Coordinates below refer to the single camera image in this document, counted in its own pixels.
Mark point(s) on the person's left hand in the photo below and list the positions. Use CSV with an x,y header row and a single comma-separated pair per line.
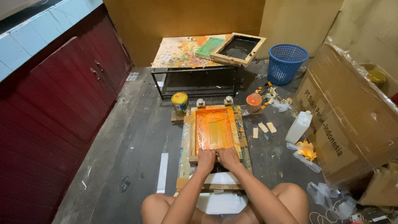
x,y
206,160

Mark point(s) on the person's right hand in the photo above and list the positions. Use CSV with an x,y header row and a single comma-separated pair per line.
x,y
228,159

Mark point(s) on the person's left fingers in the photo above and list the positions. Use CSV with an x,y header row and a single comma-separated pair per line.
x,y
207,151

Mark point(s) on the person's right fingers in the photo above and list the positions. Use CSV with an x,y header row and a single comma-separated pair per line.
x,y
226,151

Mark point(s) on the paint-stained wooden printing base board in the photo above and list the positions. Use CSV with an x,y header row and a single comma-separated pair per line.
x,y
184,161

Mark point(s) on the white paper sheet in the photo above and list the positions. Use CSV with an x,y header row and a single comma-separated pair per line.
x,y
222,178

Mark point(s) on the beige paper strip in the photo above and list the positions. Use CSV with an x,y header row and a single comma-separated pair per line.
x,y
263,127
255,133
271,127

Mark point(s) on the wooden plank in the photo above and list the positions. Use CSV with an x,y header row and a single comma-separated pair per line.
x,y
178,117

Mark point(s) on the metal hinge clamp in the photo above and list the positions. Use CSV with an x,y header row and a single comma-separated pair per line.
x,y
228,100
200,103

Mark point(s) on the long white strip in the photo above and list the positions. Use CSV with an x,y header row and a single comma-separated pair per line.
x,y
162,172

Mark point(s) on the stack of white paper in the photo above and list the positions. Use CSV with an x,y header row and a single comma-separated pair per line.
x,y
222,203

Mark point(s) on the yellow-lidded paint can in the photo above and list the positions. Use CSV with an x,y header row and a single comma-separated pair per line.
x,y
180,104

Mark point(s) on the orange-stained plastic ink tub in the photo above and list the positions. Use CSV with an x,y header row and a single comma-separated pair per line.
x,y
253,102

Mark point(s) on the crumpled white plastic bag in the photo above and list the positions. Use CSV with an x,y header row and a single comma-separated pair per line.
x,y
282,105

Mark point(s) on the heap of paper scraps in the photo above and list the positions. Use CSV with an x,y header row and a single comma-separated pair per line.
x,y
270,92

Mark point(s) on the white plastic jerrycan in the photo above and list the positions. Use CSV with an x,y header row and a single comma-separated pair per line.
x,y
298,127

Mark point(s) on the person's left leg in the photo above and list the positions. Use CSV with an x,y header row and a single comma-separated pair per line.
x,y
157,209

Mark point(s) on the person's leg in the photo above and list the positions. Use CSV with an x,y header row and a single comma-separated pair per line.
x,y
289,202
157,209

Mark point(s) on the orange-stained clear plastic bag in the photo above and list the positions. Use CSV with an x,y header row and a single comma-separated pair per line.
x,y
306,151

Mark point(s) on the person's right leg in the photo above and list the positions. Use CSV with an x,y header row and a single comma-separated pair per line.
x,y
289,202

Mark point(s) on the paint-splattered low metal table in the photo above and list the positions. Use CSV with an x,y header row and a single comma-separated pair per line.
x,y
180,53

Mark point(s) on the blue plastic mesh basket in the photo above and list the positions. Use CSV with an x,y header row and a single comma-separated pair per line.
x,y
286,63

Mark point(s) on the small printed paper label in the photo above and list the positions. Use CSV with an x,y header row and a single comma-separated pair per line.
x,y
132,76

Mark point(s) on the crumpled clear plastic bags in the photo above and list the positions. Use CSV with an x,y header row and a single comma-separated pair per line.
x,y
331,199

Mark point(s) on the large brown cardboard box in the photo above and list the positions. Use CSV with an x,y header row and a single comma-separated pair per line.
x,y
351,118

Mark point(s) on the dark red wooden cabinet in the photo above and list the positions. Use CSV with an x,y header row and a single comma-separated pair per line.
x,y
62,109

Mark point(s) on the small brown cardboard box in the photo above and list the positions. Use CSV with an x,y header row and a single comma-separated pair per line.
x,y
381,186

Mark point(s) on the open metal tin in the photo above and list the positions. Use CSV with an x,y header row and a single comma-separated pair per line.
x,y
373,215

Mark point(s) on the gold-lidded metal can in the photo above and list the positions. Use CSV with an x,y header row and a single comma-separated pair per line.
x,y
376,77

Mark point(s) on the orange wooden screen printing frame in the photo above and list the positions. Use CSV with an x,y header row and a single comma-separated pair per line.
x,y
214,130

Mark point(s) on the wooden frame with black screen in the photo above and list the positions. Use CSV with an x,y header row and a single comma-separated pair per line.
x,y
238,49

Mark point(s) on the green screen printing frame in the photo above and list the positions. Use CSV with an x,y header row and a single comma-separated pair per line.
x,y
210,47

